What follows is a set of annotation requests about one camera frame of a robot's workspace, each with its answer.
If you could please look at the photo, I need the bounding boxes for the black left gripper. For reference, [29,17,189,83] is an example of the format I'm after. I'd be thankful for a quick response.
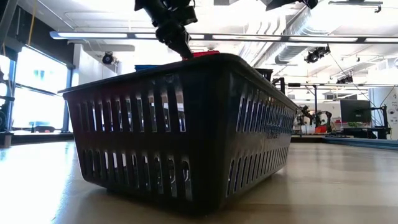
[134,0,198,60]

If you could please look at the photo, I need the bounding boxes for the red plastic basket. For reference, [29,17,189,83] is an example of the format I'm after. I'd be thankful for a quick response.
[182,50,221,60]

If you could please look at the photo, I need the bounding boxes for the blue plastic basket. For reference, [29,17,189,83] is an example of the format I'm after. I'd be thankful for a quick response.
[134,63,161,71]

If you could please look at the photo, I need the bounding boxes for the black plastic basket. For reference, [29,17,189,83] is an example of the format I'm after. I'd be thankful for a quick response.
[58,52,301,215]
[254,68,274,82]

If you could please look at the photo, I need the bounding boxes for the round black ceiling spotlight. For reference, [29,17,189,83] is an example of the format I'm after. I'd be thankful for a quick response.
[101,51,118,65]

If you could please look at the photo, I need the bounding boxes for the long ceiling light bar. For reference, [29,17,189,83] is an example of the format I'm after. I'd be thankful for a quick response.
[49,30,398,44]

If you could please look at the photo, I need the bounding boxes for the black track spotlight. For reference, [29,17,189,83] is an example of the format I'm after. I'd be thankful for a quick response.
[335,73,354,85]
[303,45,331,64]

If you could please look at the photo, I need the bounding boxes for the black computer monitor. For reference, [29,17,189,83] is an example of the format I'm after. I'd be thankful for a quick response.
[340,99,373,124]

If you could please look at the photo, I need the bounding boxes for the black equipment by window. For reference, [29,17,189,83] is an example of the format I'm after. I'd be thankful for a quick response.
[0,70,16,149]

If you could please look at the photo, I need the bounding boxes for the blue background table edge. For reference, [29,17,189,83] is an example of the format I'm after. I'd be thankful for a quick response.
[323,136,398,151]

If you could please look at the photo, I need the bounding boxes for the black background stand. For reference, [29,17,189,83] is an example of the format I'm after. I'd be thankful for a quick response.
[371,105,392,140]

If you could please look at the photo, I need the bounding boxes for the black aluminium table frame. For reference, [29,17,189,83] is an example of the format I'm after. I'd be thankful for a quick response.
[272,77,285,95]

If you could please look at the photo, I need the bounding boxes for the silver ventilation duct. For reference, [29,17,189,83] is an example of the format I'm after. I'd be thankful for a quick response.
[273,6,315,65]

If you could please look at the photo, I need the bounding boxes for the black ceiling rail fixture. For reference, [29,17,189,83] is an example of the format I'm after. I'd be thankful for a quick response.
[328,0,384,14]

